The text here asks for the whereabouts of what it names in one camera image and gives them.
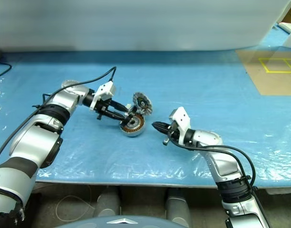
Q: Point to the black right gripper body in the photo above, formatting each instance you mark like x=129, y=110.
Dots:
x=175, y=133

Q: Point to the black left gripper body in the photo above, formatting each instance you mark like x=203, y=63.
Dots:
x=103, y=106

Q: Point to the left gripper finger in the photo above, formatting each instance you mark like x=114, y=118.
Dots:
x=119, y=106
x=115, y=115

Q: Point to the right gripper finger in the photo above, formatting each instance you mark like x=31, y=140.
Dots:
x=163, y=131
x=161, y=124

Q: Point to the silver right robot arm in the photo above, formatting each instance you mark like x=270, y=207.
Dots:
x=219, y=161

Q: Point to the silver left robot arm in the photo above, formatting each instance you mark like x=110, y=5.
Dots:
x=24, y=142

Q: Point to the motor housing with copper windings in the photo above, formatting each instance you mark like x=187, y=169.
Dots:
x=136, y=133

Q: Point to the blue plastic table cover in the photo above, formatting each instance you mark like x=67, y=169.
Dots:
x=159, y=161

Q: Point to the grey rounded shape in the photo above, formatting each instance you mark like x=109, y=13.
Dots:
x=177, y=204
x=108, y=202

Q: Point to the white foam backdrop sheet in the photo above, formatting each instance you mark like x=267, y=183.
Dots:
x=136, y=23

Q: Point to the blue-grey robot torso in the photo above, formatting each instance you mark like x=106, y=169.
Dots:
x=126, y=223

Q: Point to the brown cardboard sheet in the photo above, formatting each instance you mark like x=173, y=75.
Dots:
x=266, y=83

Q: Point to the flat white object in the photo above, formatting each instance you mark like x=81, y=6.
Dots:
x=285, y=25

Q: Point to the brown cardboard box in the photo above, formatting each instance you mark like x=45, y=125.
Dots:
x=290, y=10

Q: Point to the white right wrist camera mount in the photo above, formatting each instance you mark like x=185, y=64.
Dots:
x=182, y=118

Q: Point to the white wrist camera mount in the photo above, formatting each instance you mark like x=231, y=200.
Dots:
x=182, y=118
x=105, y=89

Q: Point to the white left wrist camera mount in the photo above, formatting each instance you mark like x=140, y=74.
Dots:
x=105, y=89

